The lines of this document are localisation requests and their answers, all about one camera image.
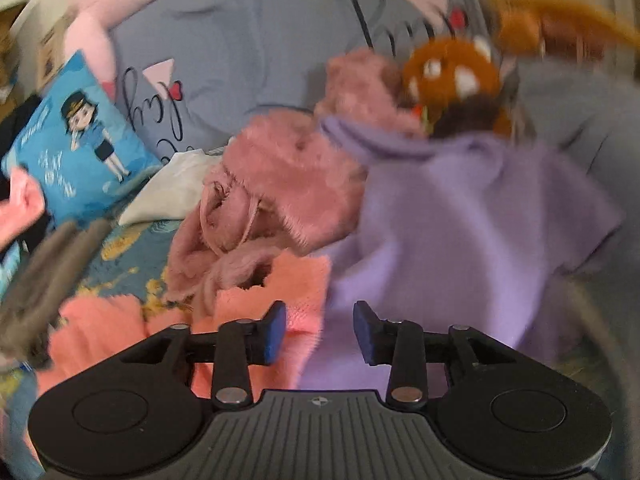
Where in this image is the orange plastic bag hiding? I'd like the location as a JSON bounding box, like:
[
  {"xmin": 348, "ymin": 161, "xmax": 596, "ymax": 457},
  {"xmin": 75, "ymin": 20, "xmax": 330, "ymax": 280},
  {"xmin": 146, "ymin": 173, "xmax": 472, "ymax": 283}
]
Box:
[{"xmin": 495, "ymin": 8, "xmax": 544, "ymax": 56}]

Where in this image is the brown folded knit garment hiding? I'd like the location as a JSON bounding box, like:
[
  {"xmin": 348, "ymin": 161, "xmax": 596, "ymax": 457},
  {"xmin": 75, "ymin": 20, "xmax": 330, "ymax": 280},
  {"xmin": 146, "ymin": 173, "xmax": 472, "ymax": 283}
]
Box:
[{"xmin": 1, "ymin": 219, "xmax": 113, "ymax": 366}]

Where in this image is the pink fuzzy zip jacket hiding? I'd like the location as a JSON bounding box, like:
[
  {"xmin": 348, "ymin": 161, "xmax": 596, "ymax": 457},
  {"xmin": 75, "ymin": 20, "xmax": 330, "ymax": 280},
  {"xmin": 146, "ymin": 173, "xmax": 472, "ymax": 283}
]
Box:
[{"xmin": 165, "ymin": 48, "xmax": 421, "ymax": 315}]

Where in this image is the purple sweatshirt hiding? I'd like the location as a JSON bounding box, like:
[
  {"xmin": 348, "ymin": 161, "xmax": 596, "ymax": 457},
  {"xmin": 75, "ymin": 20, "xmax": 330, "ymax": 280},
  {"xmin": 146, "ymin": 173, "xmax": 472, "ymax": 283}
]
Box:
[{"xmin": 299, "ymin": 117, "xmax": 624, "ymax": 391}]

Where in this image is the grey blanket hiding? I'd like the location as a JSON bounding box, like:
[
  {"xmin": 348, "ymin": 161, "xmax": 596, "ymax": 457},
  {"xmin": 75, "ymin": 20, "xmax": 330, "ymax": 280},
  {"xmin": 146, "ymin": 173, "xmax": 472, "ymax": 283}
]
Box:
[{"xmin": 518, "ymin": 60, "xmax": 639, "ymax": 237}]

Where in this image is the coral pink fleece towel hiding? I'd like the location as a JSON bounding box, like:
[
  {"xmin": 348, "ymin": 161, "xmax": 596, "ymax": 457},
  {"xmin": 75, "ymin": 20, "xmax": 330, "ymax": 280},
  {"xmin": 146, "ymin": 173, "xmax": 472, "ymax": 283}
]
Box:
[{"xmin": 37, "ymin": 252, "xmax": 331, "ymax": 396}]

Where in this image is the red panda plush toy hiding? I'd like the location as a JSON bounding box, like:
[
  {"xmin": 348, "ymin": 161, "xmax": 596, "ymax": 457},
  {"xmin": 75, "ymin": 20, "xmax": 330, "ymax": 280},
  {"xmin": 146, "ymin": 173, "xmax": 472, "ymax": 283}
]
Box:
[{"xmin": 402, "ymin": 36, "xmax": 514, "ymax": 139}]

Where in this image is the small framed picture left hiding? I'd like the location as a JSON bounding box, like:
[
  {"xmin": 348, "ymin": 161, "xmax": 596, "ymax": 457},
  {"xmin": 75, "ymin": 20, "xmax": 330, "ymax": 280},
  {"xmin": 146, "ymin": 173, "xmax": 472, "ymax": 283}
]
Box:
[{"xmin": 36, "ymin": 16, "xmax": 68, "ymax": 91}]

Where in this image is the blue cartoon police pillow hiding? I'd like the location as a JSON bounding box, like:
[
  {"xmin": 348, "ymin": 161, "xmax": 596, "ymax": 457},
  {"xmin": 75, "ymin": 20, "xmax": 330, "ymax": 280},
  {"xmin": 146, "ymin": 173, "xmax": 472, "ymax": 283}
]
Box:
[{"xmin": 2, "ymin": 52, "xmax": 162, "ymax": 226}]

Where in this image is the white folded shirt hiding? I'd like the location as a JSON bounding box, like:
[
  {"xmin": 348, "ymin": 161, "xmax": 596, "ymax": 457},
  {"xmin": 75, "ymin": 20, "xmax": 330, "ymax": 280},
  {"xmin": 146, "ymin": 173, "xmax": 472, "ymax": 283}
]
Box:
[{"xmin": 118, "ymin": 150, "xmax": 221, "ymax": 226}]

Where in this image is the yellow wooden stick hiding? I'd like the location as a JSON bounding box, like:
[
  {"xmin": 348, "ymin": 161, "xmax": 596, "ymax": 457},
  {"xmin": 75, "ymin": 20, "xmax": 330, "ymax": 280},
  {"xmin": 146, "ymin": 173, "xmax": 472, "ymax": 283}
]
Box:
[{"xmin": 485, "ymin": 0, "xmax": 639, "ymax": 51}]

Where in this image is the grey-blue printed bed sheet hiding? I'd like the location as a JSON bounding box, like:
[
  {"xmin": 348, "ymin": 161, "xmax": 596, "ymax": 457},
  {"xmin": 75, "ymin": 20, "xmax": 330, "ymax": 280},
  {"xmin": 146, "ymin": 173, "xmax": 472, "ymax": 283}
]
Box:
[{"xmin": 111, "ymin": 0, "xmax": 487, "ymax": 160}]

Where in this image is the light pink folded garment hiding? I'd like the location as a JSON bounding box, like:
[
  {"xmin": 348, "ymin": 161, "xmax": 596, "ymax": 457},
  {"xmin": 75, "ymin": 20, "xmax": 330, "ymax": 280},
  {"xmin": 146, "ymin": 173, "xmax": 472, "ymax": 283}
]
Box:
[{"xmin": 0, "ymin": 166, "xmax": 46, "ymax": 249}]

